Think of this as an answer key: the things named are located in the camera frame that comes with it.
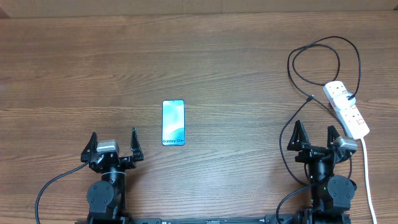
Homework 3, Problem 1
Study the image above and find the brown cardboard backdrop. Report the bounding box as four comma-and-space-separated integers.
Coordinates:
1, 0, 397, 19

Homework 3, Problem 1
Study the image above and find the white charger adapter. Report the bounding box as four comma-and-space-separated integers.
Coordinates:
331, 92, 356, 111

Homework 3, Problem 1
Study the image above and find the white power strip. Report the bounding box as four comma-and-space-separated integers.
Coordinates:
323, 81, 369, 140

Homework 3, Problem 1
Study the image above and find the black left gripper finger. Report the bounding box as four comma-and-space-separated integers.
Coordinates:
131, 127, 144, 161
81, 132, 98, 162

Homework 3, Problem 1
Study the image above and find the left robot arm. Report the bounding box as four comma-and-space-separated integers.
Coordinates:
81, 128, 144, 223

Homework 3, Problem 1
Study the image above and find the Samsung Galaxy smartphone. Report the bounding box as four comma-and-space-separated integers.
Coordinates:
162, 100, 185, 146

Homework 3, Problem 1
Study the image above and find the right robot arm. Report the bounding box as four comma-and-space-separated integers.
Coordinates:
287, 120, 358, 223

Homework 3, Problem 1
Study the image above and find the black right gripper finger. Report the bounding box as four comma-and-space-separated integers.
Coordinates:
287, 120, 310, 151
327, 126, 340, 148

